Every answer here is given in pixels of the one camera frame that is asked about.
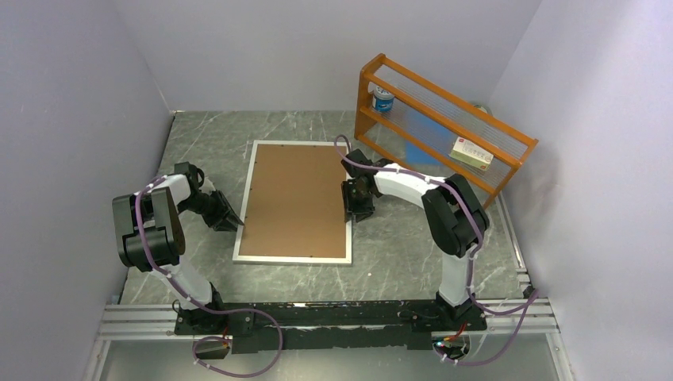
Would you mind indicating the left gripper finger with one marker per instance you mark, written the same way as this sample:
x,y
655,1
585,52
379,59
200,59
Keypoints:
x,y
227,224
224,208

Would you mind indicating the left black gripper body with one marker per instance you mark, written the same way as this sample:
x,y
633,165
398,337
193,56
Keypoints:
x,y
207,205

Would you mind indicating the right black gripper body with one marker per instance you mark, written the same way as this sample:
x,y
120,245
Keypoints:
x,y
367,194

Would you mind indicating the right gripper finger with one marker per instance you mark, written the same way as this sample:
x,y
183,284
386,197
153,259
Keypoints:
x,y
350,201
363,208

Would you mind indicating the white picture frame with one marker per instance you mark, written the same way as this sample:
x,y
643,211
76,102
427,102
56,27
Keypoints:
x,y
294,202

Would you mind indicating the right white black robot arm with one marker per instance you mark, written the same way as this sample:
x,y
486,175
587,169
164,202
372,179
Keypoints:
x,y
455,217

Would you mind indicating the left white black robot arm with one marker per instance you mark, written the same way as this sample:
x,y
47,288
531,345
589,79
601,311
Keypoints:
x,y
150,236

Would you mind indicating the orange wooden shelf rack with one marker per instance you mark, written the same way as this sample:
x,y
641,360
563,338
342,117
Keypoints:
x,y
430,119

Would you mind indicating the blue white can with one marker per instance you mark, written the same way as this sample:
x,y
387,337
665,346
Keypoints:
x,y
382,100

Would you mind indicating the small cream red box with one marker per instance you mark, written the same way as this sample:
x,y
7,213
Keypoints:
x,y
471,154

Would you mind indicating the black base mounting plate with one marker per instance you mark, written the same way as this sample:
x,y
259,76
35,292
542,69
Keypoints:
x,y
253,327

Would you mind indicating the tape roll behind shelf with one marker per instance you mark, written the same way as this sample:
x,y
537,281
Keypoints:
x,y
483,108

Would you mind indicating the aluminium rail frame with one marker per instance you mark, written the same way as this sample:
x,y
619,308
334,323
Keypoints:
x,y
157,322

